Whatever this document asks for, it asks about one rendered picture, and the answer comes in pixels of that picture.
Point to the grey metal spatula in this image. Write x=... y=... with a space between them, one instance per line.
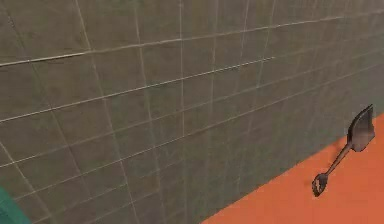
x=360 y=131

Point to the green object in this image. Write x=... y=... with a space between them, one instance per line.
x=8 y=211

